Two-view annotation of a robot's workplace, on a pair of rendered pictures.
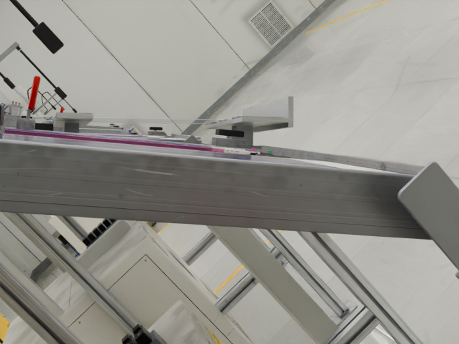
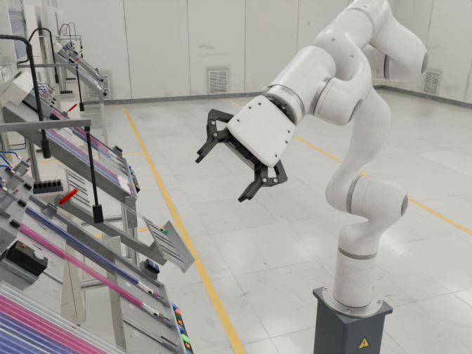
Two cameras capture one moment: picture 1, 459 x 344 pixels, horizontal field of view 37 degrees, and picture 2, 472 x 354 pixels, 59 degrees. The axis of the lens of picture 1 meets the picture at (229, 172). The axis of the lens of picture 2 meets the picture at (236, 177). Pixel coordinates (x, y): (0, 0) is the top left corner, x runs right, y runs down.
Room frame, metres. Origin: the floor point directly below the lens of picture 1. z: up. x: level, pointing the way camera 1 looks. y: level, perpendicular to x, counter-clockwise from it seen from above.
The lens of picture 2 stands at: (0.10, -0.05, 1.55)
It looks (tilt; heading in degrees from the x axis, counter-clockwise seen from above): 20 degrees down; 347
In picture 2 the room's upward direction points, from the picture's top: straight up
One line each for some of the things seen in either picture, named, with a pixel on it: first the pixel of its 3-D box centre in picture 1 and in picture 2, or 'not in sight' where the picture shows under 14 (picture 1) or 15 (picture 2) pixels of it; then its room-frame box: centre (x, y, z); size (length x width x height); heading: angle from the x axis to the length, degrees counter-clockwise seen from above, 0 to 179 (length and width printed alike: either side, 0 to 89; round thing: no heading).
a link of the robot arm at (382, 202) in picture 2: not in sight; (371, 217); (1.11, -0.70, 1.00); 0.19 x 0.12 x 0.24; 42
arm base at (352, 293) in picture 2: not in sight; (354, 274); (1.13, -0.68, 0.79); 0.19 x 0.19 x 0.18
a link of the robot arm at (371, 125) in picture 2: not in sight; (359, 132); (1.15, -0.66, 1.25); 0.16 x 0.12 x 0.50; 42
